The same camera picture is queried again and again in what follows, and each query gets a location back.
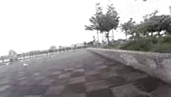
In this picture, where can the small slender tree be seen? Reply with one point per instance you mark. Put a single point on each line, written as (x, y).
(104, 22)

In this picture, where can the grey chequered paved plaza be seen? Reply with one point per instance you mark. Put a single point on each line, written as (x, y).
(80, 86)

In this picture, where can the white bird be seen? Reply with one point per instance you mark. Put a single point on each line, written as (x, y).
(25, 64)

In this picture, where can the small round tree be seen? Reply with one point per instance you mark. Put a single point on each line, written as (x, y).
(12, 54)

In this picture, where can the grass strip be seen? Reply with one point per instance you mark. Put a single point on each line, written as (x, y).
(160, 43)

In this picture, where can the row of low trees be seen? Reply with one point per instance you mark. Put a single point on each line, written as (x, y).
(157, 25)

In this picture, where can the low speckled stone wall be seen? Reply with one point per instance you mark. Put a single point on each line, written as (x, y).
(164, 64)

